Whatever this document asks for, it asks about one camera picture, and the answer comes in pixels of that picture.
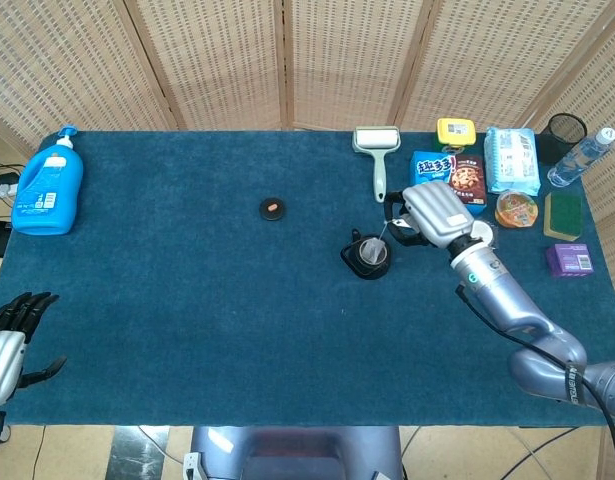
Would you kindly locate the black mesh pen cup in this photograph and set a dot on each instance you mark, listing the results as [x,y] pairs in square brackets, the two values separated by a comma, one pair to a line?
[552,145]

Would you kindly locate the black tea cup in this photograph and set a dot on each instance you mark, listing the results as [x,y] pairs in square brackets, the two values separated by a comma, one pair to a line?
[365,272]

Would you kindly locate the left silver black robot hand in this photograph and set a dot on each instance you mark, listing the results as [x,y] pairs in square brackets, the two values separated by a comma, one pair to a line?
[2,360]

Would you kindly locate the blue detergent pump bottle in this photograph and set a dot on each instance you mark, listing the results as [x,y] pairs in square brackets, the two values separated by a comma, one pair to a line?
[47,185]

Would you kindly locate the orange jelly cup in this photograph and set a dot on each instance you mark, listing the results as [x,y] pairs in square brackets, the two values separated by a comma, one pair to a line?
[516,209]

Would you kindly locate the yellow lidded container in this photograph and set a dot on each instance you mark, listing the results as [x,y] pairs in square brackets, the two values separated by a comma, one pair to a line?
[456,130]

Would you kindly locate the clear water bottle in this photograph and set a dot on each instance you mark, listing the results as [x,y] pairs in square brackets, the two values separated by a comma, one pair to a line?
[577,160]

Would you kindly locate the blue cookie box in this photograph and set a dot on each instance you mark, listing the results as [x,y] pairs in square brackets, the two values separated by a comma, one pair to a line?
[432,167]

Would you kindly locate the green yellow sponge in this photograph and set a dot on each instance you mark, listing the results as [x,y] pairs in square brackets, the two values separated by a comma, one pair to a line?
[564,212]

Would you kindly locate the pale green lint roller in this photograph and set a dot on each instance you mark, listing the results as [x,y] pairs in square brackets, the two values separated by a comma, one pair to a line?
[379,170]

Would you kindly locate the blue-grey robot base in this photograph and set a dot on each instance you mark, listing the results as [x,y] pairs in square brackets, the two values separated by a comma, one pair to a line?
[297,455]

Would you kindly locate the white plastic scoop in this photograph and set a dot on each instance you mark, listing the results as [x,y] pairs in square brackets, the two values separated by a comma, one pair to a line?
[486,232]

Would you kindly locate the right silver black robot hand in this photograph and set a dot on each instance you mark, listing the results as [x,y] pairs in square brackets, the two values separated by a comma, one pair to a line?
[439,212]

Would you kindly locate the blue table cloth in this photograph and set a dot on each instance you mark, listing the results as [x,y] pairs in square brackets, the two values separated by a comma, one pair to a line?
[187,300]

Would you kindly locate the black round lid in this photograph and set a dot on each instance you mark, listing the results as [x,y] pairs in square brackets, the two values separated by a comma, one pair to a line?
[272,209]

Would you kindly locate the blue wet wipes pack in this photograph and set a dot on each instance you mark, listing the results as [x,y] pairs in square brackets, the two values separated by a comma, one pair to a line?
[512,160]

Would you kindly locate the white power strip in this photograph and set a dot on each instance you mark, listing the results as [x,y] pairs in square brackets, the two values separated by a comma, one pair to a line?
[2,190]

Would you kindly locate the purple small box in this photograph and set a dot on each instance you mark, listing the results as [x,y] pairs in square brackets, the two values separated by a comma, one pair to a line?
[569,260]

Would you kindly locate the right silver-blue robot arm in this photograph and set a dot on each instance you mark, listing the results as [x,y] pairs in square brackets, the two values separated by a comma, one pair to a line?
[517,305]

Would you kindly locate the bamboo folding screen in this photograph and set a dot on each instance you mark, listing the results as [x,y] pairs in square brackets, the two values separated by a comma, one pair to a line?
[227,60]

